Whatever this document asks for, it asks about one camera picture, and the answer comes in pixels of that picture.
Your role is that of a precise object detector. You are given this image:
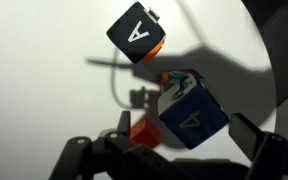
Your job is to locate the blue number four block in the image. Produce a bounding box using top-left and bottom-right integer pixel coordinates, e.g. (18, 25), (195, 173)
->
(157, 69), (231, 151)

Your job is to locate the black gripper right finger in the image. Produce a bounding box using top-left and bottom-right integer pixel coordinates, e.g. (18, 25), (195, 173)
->
(228, 112), (288, 180)

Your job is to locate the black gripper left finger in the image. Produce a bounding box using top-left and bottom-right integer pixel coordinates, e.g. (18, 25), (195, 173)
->
(48, 110), (137, 180)

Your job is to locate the small orange plastic cube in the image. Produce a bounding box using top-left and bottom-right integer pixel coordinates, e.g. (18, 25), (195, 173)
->
(129, 117), (161, 150)

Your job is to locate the dark navy letter A block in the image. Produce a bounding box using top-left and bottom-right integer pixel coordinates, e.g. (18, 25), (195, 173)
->
(105, 1), (167, 65)

